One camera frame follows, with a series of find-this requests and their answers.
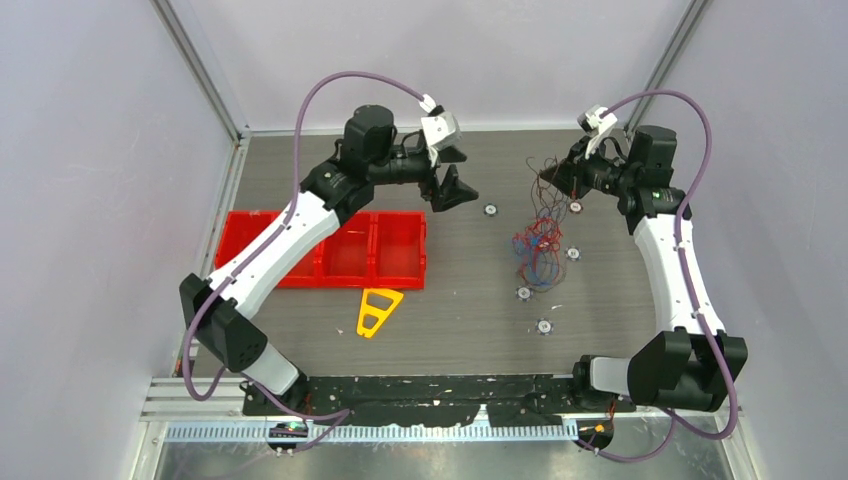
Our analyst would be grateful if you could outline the red blue purple wires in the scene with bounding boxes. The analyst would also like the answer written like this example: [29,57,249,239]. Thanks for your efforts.
[511,155,571,295]

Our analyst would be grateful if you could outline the poker chip lower middle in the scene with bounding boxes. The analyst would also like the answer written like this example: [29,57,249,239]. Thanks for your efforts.
[516,286,533,302]

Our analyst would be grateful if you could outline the poker chip bottom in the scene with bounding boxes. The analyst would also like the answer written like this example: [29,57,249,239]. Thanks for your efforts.
[536,318,553,336]

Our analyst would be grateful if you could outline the poker chip right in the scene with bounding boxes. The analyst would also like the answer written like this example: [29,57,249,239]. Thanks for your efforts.
[566,246,581,261]

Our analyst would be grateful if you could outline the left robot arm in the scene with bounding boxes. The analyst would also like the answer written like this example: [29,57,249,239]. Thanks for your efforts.
[179,105,479,414]

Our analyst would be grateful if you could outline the aluminium front rail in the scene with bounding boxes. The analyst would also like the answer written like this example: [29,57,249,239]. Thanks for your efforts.
[140,377,737,444]

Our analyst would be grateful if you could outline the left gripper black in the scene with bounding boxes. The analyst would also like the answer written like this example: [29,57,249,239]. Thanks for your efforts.
[371,146,480,211]

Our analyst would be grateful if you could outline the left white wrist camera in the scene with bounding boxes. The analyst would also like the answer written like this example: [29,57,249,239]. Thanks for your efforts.
[419,94,462,167]

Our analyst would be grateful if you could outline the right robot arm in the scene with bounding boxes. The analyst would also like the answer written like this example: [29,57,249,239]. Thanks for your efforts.
[540,126,748,412]

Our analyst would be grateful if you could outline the red four-compartment bin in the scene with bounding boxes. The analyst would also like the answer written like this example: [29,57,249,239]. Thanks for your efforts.
[250,203,427,289]

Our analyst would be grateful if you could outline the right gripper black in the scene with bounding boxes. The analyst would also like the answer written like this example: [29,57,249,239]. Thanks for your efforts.
[541,135,638,201]

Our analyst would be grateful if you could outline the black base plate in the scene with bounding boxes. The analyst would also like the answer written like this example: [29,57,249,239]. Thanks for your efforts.
[279,373,636,427]

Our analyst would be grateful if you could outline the poker chip top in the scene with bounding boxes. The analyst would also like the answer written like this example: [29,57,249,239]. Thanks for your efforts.
[483,203,498,217]

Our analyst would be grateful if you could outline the yellow triangular plastic frame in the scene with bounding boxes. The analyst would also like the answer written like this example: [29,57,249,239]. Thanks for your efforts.
[356,288,405,339]

